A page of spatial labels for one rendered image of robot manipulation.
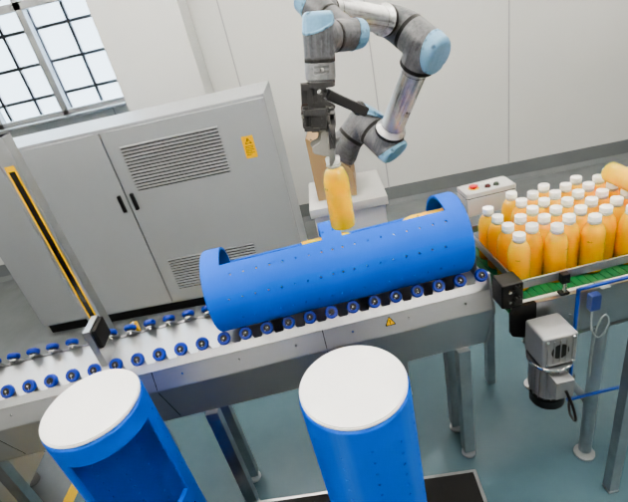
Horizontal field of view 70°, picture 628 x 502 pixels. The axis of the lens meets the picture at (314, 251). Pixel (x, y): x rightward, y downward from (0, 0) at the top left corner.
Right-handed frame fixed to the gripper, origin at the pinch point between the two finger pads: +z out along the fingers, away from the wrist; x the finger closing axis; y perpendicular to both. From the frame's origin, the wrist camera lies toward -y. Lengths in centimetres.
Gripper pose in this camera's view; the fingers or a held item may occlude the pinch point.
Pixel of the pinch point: (332, 159)
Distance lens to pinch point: 124.0
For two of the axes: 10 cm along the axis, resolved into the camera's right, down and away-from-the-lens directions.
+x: 0.9, 4.5, -8.9
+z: 0.6, 8.9, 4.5
